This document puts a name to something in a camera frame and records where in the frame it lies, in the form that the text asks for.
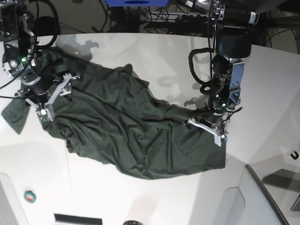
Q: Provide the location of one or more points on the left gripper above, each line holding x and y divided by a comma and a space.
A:
213, 122

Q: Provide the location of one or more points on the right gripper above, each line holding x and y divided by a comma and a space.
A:
40, 86

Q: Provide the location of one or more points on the dark green t-shirt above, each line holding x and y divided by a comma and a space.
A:
113, 119

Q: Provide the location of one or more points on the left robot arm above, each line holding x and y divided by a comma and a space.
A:
231, 26

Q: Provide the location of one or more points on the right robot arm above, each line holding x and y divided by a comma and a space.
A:
22, 57

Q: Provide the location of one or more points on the black U-shaped clip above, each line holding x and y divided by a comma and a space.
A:
295, 155

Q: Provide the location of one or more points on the green red tape roll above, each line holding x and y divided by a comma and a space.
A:
29, 196

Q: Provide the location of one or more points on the blue plastic bin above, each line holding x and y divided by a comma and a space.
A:
138, 3

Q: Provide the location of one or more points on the white power strip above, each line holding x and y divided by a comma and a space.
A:
164, 17

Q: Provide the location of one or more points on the white tray with black slot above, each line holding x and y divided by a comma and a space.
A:
75, 220

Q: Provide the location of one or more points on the black round dotted object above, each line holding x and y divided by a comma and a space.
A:
132, 222

